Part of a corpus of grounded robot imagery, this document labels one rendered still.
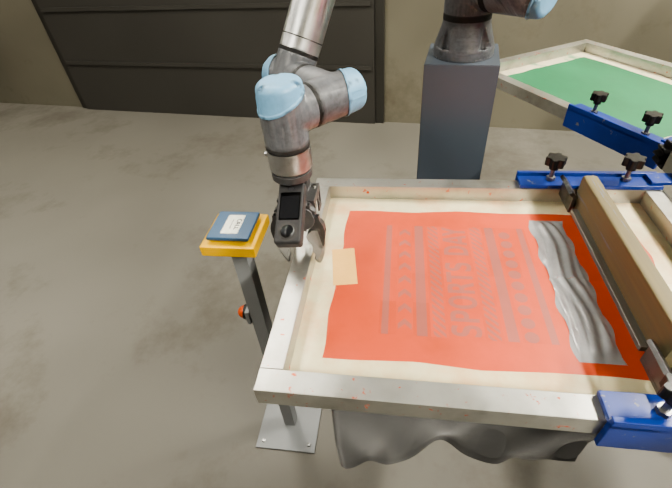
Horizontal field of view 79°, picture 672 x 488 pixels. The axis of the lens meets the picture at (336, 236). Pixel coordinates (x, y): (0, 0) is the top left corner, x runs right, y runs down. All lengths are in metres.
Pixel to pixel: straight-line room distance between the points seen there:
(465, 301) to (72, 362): 1.86
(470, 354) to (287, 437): 1.10
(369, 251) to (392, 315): 0.18
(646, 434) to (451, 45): 0.87
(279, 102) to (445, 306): 0.45
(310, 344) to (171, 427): 1.21
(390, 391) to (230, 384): 1.30
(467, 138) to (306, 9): 0.59
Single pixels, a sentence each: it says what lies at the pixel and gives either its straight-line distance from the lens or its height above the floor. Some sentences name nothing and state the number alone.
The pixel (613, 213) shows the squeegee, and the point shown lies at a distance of 0.91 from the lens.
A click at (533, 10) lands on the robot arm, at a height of 1.33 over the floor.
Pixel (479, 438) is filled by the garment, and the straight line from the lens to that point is 0.92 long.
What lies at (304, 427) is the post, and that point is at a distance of 1.71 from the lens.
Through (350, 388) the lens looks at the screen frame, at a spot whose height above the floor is 0.99.
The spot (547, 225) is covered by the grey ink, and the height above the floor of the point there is 0.96.
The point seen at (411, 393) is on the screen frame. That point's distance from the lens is 0.64.
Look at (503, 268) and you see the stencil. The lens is 0.88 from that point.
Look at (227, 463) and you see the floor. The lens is 1.73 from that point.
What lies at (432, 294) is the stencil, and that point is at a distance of 0.80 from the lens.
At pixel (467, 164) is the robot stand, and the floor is 0.93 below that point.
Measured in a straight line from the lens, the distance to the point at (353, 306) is 0.77.
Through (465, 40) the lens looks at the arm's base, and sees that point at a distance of 1.13.
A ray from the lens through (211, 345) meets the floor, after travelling 2.02.
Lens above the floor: 1.55
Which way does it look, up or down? 40 degrees down
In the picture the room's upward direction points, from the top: 5 degrees counter-clockwise
